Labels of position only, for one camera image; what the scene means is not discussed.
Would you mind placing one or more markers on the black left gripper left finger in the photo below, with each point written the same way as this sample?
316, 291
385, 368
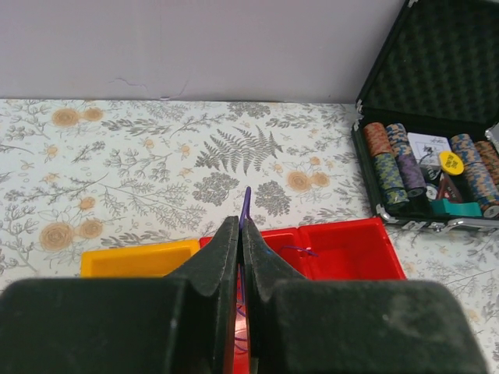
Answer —
180, 323

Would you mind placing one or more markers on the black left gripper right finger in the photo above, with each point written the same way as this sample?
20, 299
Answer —
297, 325

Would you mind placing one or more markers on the yellow plastic bin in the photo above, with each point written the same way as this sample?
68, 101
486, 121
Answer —
155, 260

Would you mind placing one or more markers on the red plastic bin middle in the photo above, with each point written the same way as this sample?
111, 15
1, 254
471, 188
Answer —
288, 244

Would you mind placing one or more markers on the red plastic bin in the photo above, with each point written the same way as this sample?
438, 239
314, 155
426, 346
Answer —
350, 250
288, 244

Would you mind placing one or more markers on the red plastic bin right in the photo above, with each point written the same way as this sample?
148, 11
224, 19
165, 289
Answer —
350, 250

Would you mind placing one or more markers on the poker chip stack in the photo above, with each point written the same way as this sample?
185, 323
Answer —
408, 166
386, 169
480, 182
490, 158

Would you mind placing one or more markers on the floral patterned table mat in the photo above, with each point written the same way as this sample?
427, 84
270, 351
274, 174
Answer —
82, 176

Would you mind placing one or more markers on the teal rectangular tag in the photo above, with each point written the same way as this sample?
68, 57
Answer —
444, 206

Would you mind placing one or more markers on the playing card deck box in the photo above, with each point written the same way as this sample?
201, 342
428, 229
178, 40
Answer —
427, 148

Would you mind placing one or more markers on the yellow round dealer button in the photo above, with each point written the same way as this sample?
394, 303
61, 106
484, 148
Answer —
451, 163

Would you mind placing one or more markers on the black poker chip case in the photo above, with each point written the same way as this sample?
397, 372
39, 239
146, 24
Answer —
437, 74

